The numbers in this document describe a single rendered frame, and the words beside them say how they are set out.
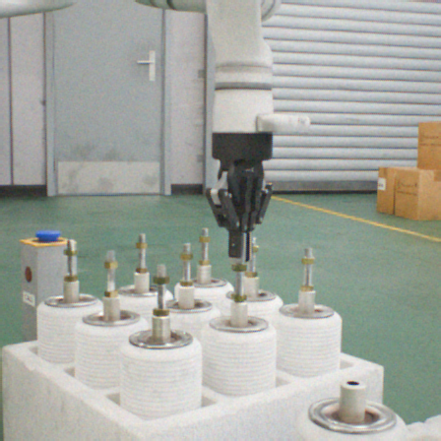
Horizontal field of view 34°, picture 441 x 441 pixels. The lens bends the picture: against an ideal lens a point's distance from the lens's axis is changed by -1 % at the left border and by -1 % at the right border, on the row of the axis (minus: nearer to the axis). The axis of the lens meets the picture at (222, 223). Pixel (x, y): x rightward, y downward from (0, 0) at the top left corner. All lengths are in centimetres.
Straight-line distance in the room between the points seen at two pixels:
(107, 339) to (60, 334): 13
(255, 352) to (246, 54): 36
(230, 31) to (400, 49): 583
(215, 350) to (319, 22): 557
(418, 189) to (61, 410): 369
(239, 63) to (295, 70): 537
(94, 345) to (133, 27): 515
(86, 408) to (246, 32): 47
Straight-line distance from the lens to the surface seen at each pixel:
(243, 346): 88
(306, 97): 625
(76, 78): 587
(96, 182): 588
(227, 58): 86
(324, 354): 97
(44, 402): 98
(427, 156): 466
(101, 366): 92
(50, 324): 102
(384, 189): 487
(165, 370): 81
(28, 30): 590
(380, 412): 65
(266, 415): 88
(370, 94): 650
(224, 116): 85
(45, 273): 118
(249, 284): 106
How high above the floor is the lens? 49
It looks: 7 degrees down
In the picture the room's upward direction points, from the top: 1 degrees clockwise
